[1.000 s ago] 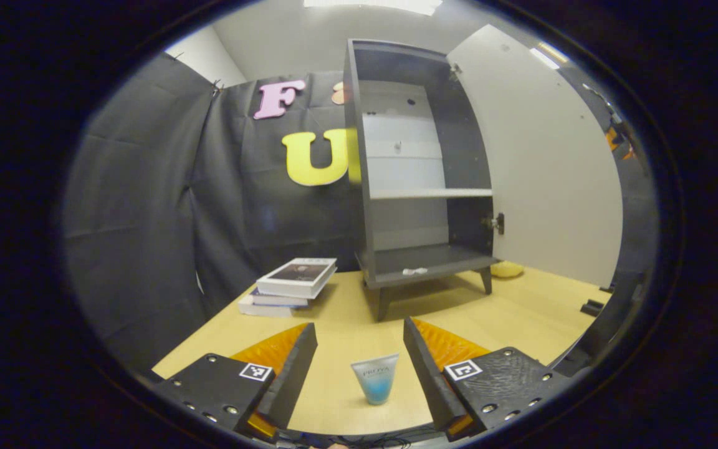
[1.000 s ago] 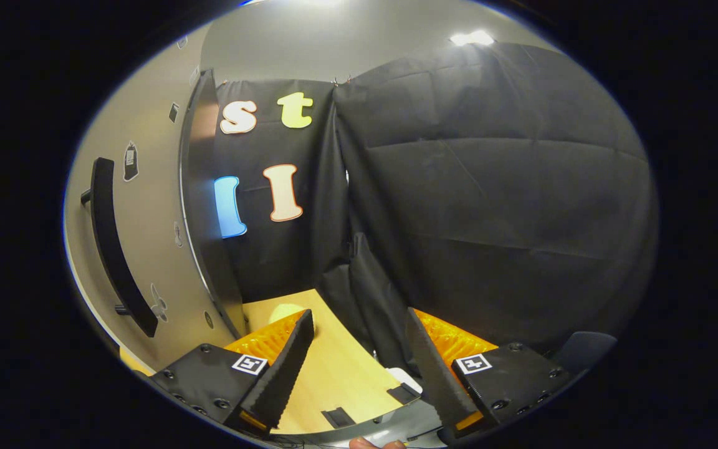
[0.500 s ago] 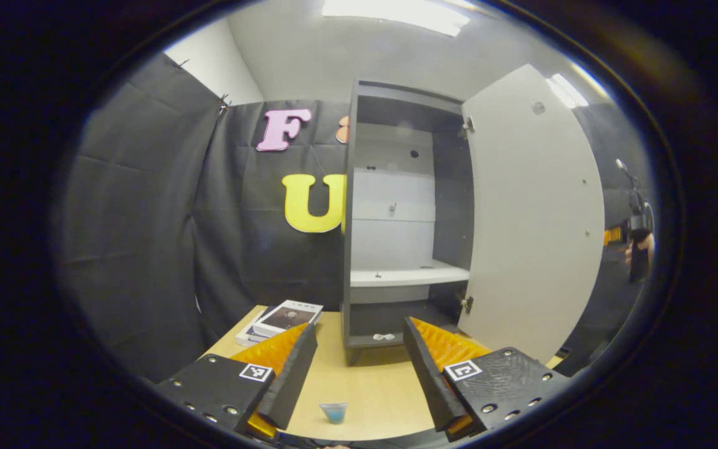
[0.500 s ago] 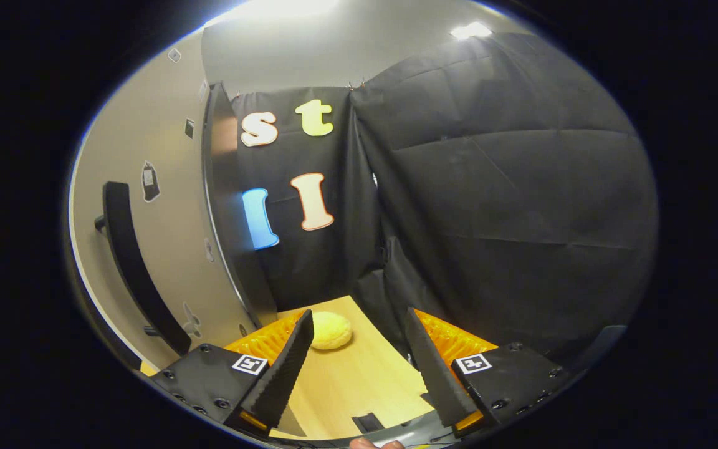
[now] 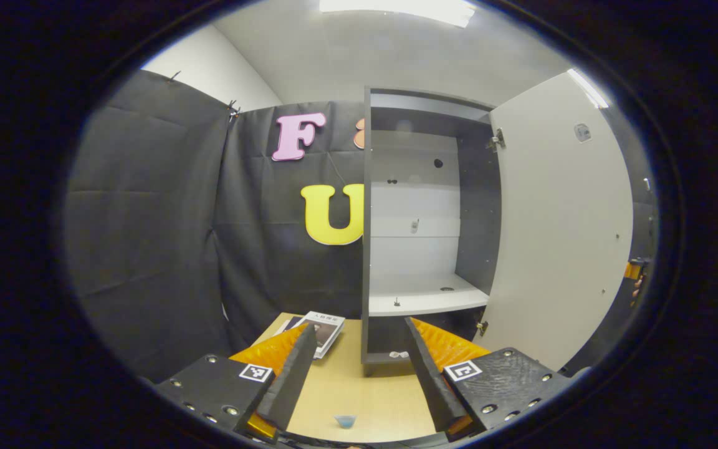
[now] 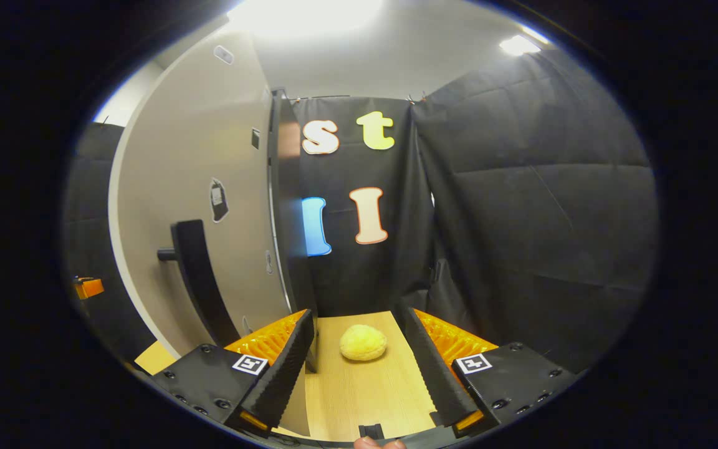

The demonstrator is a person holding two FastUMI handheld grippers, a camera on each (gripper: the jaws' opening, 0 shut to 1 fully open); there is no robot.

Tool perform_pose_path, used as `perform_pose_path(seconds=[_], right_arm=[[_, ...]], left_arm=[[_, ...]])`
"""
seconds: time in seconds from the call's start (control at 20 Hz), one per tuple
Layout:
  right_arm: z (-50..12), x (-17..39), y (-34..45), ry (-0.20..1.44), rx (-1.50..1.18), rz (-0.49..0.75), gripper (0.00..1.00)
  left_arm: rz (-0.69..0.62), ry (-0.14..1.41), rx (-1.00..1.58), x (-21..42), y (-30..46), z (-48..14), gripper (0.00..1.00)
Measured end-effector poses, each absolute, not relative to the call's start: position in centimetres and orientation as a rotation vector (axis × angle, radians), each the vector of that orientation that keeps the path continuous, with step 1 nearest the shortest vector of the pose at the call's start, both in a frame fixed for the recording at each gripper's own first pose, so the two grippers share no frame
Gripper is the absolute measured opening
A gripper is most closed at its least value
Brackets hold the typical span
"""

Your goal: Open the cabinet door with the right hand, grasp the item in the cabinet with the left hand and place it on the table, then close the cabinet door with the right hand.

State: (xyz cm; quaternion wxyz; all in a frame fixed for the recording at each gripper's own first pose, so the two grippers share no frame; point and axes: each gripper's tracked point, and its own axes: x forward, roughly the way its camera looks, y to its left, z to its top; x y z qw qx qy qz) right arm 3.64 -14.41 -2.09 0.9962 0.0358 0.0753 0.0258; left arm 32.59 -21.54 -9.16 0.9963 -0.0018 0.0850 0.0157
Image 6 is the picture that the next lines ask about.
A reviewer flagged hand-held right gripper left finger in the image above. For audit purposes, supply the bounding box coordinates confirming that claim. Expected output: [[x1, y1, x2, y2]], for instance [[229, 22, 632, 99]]
[[147, 309, 316, 434]]

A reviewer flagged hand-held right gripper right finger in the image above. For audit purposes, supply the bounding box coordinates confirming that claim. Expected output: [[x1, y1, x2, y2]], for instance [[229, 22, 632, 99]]
[[400, 306, 584, 437]]

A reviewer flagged black cabinet door handle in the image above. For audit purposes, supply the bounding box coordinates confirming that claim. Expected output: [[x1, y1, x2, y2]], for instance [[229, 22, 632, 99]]
[[157, 220, 241, 347]]

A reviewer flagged grey cabinet door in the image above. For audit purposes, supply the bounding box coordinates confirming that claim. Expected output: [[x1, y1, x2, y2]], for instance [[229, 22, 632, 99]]
[[108, 28, 319, 437]]

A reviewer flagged yellow sponge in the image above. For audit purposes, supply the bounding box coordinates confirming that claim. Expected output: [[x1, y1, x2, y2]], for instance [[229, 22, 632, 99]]
[[339, 324, 388, 362]]

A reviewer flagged black backdrop cloth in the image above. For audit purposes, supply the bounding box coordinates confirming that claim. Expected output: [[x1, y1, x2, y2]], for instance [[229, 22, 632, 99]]
[[63, 47, 659, 375]]

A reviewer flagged ceiling light panel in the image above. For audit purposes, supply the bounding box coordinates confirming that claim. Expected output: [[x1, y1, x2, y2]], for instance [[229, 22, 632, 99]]
[[228, 0, 385, 38], [499, 25, 550, 57]]

